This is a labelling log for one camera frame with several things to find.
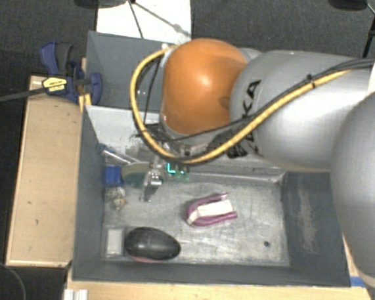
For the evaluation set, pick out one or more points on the black cylinder on white bracket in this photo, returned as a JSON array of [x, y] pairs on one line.
[[237, 151]]

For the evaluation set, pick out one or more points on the blue block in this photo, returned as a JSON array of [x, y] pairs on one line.
[[111, 175]]

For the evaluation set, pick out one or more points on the grey metal bin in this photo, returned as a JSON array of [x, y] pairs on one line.
[[253, 218]]

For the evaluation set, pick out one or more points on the pale wood board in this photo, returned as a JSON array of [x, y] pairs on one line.
[[46, 182]]

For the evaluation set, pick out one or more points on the round shiny green disc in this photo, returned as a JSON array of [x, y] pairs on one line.
[[134, 173]]

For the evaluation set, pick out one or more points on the silver metal tool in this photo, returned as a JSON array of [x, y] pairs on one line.
[[116, 155]]

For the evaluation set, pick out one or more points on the purple and white folded object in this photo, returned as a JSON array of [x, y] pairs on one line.
[[213, 210]]

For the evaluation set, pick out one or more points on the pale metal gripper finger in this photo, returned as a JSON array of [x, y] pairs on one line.
[[153, 179]]

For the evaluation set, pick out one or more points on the black oval object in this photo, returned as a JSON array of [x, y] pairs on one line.
[[150, 244]]

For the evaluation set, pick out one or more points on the clear glass object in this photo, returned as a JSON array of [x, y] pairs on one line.
[[115, 198]]

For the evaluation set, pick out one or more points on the small clear rectangular box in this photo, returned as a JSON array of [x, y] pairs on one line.
[[114, 240]]

